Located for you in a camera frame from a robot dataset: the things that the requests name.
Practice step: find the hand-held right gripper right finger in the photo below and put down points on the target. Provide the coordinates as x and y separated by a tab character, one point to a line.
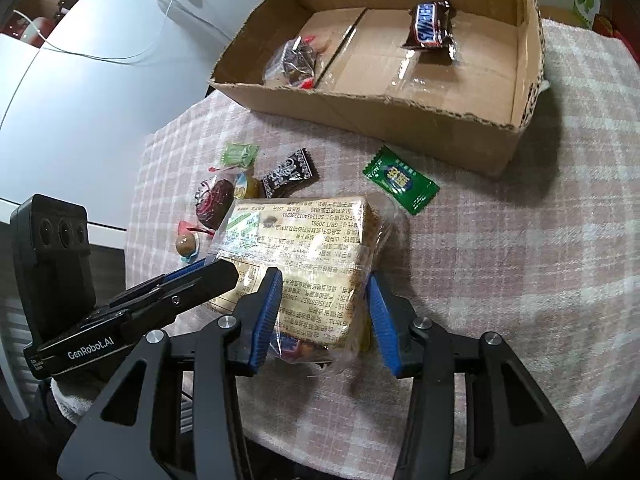
382	320

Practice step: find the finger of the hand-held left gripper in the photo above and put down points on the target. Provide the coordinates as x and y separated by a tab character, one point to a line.
182	272
200	285

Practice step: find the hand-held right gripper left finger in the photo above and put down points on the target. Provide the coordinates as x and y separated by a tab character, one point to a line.
265	312

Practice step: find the clear-wrapped cracker pack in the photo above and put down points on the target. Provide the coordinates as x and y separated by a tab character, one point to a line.
310	260

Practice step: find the jelly cup with printed lid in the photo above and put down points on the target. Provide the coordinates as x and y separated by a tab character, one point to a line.
246	189

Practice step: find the cardboard box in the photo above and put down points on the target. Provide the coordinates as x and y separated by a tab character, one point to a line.
350	105

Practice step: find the brown round candy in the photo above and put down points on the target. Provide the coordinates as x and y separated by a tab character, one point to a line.
185	244

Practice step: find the dark red round snack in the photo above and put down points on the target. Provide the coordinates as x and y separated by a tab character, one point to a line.
215	200

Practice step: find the light green candy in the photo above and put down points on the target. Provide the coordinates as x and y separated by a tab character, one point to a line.
240	155

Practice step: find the pink plaid cloth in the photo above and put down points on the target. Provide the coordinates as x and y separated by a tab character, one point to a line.
500	260

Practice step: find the dark green sachet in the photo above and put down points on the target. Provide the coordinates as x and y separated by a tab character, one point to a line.
400	180

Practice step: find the black patterned packet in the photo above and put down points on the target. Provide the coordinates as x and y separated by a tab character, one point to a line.
290	172

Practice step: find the white desk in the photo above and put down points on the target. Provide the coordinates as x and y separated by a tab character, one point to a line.
100	135

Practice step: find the clear-wrapped dark snack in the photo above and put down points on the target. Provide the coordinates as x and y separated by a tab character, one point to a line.
295	62

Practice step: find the small dark object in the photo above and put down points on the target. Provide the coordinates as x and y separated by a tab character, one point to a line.
64	10

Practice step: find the brown chocolate bar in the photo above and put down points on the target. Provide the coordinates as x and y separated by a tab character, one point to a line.
427	25

